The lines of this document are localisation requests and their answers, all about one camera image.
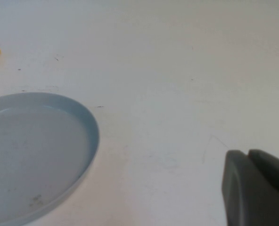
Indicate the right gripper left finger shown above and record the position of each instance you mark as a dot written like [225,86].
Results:
[245,195]

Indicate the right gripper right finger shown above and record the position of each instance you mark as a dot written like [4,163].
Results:
[273,169]

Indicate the blue-grey round plate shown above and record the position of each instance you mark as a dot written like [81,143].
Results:
[35,153]

